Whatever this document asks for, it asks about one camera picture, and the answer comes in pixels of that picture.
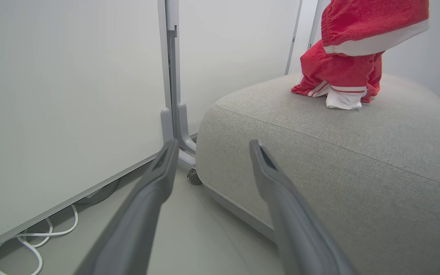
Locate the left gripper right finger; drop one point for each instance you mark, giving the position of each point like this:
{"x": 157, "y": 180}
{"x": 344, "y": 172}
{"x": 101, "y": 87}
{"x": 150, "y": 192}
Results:
{"x": 296, "y": 229}

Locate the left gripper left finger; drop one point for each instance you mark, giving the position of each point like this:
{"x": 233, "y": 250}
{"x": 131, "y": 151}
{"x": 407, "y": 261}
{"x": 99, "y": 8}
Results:
{"x": 139, "y": 214}

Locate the red garment with white trim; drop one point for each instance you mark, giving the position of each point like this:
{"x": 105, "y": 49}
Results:
{"x": 342, "y": 65}

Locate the dark caster wheel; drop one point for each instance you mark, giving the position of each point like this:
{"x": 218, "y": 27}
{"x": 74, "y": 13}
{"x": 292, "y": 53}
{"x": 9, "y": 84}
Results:
{"x": 194, "y": 177}

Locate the grey fabric sofa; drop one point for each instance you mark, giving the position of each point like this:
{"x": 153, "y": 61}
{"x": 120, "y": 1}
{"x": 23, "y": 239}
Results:
{"x": 338, "y": 160}

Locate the white partition panel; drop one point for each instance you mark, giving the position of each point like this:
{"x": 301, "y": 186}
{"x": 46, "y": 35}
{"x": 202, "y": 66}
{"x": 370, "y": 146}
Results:
{"x": 231, "y": 46}
{"x": 59, "y": 107}

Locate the thin grey pole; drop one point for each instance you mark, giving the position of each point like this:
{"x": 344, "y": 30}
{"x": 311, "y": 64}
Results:
{"x": 315, "y": 23}
{"x": 293, "y": 38}

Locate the grey partition post with foot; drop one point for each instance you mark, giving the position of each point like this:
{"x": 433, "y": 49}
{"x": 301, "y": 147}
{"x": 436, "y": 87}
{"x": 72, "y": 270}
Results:
{"x": 173, "y": 95}

